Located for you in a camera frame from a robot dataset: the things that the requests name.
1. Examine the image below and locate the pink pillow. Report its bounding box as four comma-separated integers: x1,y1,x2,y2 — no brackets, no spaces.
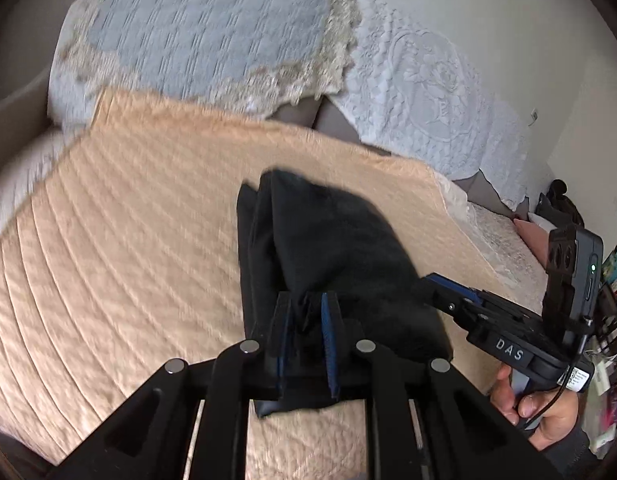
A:
513,219,552,261

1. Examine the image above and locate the person's right hand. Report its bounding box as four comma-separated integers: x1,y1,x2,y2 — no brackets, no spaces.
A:
490,366,580,453

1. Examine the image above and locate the dark bag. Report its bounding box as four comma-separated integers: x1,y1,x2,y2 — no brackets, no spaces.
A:
536,179,584,228

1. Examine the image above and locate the peach quilted blanket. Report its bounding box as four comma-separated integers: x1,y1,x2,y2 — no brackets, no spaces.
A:
0,87,494,466

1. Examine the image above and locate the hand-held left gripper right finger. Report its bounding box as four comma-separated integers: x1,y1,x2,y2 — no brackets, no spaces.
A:
320,292,564,480

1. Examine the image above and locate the white embroidered pillow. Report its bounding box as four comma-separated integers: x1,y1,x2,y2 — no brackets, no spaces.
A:
329,0,534,211

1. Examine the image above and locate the colourful clutter pile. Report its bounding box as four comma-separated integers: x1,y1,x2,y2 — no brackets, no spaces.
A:
586,242,617,461

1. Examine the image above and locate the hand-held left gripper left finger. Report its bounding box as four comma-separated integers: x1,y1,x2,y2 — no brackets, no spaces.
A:
48,292,294,480

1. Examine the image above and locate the black garment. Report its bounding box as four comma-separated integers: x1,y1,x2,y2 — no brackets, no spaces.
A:
236,167,452,418

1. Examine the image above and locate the person's right forearm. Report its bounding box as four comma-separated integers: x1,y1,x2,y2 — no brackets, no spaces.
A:
541,422,607,480

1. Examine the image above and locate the grey-blue lace-edged pillow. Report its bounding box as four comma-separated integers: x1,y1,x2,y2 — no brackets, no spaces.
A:
47,0,364,128

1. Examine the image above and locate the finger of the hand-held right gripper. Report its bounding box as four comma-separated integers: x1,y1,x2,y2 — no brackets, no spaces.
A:
421,272,543,334

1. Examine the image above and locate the black cable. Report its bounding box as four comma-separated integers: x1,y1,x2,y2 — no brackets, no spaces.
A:
526,367,577,431

